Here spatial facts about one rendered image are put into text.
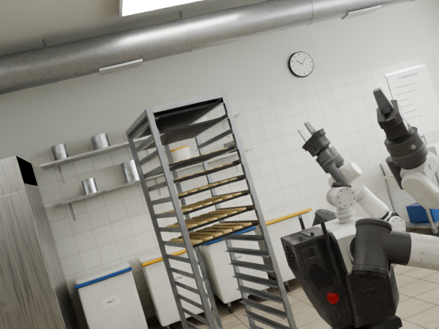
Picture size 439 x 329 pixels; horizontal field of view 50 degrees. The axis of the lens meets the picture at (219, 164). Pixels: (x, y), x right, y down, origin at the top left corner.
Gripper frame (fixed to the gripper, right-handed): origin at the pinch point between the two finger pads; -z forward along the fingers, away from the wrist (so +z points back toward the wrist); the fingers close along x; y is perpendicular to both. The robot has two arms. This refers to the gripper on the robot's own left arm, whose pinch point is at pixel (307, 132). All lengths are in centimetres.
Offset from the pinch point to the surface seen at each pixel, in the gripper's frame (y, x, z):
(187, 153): -139, -273, -123
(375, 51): -409, -185, -115
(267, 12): -214, -131, -168
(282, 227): -171, -257, 2
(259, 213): -23, -85, 4
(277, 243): -160, -266, 12
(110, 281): -8, -311, -48
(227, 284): -100, -293, 16
